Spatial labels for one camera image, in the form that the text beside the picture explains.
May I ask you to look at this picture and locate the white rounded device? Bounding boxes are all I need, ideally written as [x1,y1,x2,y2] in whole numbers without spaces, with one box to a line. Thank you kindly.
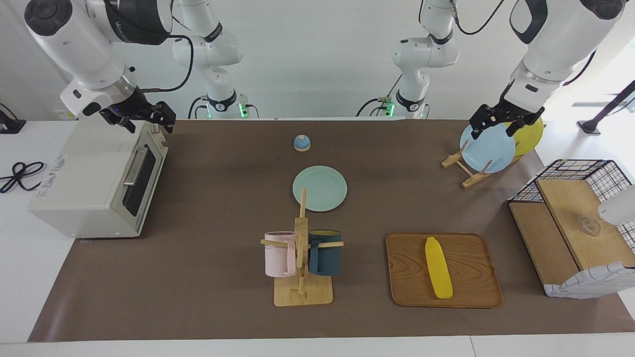
[598,184,635,226]

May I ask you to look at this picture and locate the black desk device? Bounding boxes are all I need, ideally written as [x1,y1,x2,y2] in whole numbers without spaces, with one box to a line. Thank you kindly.
[0,103,26,134]

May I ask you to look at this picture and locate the black stand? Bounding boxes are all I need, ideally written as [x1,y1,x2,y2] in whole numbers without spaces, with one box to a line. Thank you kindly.
[578,79,635,135]

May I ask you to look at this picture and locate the black wire basket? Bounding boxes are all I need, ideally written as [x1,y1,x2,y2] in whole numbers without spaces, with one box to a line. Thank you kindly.
[510,159,635,248]

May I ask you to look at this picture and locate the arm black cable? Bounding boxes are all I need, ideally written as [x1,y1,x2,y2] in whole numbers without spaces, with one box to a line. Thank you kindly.
[449,0,521,35]
[131,35,194,94]

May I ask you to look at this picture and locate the black wire basket shelf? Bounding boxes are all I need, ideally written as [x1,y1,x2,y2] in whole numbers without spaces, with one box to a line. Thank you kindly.
[508,159,635,299]

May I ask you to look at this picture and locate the wooden mug tree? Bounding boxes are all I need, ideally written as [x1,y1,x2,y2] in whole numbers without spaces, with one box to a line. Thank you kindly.
[261,187,345,307]

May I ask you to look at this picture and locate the yellow plate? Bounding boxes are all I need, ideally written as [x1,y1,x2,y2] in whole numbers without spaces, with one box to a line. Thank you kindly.
[511,115,545,157]

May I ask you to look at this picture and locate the wooden plate rack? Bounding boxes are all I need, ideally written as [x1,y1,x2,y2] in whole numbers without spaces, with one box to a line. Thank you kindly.
[442,141,526,189]

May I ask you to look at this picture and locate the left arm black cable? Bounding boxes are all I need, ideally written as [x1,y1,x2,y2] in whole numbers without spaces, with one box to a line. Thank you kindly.
[449,0,521,35]

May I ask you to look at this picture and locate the wooden serving tray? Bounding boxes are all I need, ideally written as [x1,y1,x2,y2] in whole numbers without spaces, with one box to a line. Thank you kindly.
[386,233,504,309]

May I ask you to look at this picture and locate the glass oven door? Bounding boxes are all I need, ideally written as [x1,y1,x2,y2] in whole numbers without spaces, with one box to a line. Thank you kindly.
[119,133,169,236]

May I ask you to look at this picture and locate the white checked cloth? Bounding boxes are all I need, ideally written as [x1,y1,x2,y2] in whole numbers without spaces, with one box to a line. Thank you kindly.
[543,261,635,299]

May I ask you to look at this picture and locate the brown table mat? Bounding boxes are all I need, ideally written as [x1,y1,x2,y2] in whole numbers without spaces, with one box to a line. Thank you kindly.
[28,119,635,343]

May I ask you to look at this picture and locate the pink mug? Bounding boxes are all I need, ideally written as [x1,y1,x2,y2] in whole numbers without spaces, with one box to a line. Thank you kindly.
[264,231,297,278]

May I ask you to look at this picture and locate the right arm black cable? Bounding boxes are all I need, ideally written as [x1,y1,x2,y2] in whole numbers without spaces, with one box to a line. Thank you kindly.
[131,35,194,94]

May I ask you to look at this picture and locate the light blue plate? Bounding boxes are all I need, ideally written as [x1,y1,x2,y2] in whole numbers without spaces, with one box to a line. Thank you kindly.
[459,124,516,174]

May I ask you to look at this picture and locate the yellow corn cob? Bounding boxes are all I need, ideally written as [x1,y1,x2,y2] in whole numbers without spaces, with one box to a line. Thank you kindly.
[425,237,453,299]

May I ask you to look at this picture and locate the dark blue mug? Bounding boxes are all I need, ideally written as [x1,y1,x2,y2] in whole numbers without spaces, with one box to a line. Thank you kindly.
[308,229,342,277]

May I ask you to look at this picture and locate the coiled black cable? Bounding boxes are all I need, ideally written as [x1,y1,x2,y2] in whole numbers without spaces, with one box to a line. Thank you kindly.
[0,161,45,194]

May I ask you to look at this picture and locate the small clear glass dish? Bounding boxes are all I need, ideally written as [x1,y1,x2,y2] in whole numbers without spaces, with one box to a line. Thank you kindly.
[578,217,602,236]

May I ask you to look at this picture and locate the beige toaster oven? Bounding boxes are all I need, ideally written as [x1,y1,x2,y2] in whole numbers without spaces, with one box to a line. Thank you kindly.
[27,119,169,239]

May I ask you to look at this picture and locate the pale green plate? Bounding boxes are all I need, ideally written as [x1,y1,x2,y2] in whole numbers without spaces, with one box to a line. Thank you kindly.
[292,166,348,213]

